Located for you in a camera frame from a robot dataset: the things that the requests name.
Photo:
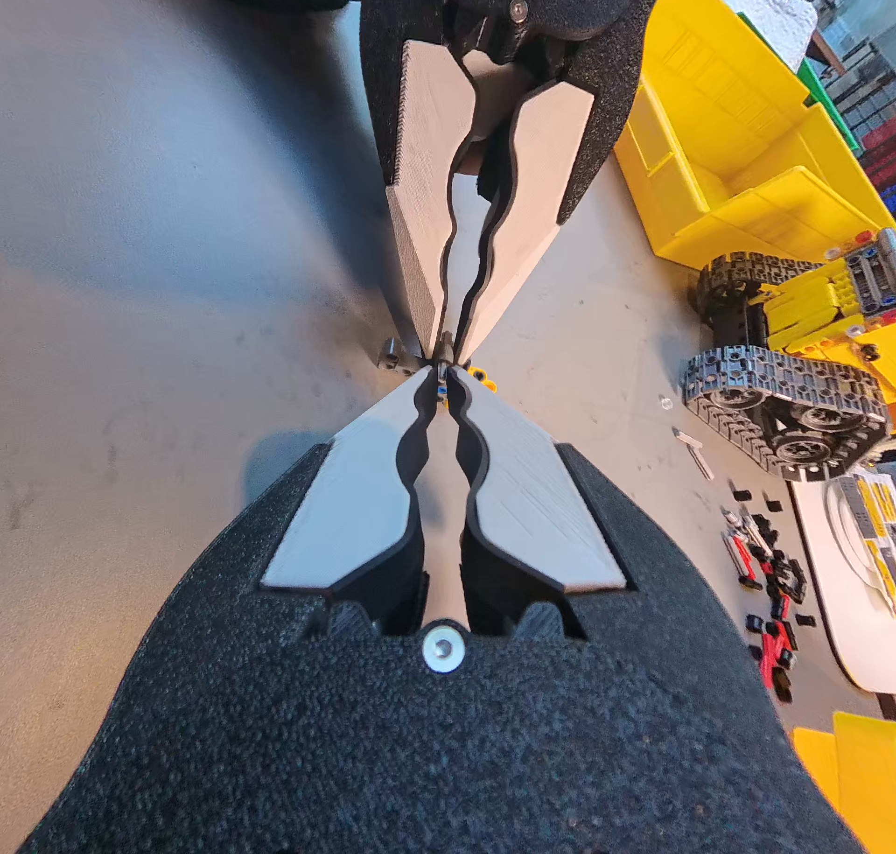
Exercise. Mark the dark grey brick axle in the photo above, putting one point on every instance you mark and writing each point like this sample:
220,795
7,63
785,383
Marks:
444,350

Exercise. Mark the green storage bin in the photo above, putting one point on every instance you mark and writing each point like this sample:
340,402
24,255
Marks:
829,108

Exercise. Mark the white brick axle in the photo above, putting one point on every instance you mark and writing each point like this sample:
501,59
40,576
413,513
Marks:
702,465

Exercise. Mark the grey angled brick beam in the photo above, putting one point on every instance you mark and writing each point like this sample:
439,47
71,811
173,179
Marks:
392,358

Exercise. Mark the yellow tracked toy bulldozer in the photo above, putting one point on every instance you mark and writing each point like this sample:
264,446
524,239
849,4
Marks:
791,378

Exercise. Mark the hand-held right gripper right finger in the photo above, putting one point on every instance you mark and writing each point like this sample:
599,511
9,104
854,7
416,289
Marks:
546,511

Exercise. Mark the rack of coloured bins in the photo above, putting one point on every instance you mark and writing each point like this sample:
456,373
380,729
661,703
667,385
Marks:
868,119

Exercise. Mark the yellow storage bin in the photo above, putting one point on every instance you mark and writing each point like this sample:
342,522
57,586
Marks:
861,777
735,133

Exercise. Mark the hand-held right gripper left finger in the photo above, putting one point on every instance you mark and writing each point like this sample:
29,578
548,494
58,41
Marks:
336,511

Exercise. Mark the grey desk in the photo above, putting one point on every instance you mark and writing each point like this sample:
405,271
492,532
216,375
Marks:
175,308

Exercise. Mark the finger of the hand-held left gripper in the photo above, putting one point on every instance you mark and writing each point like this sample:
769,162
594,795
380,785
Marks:
546,154
427,133

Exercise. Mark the pile of small black pins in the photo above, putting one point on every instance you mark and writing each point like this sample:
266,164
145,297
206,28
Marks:
770,574

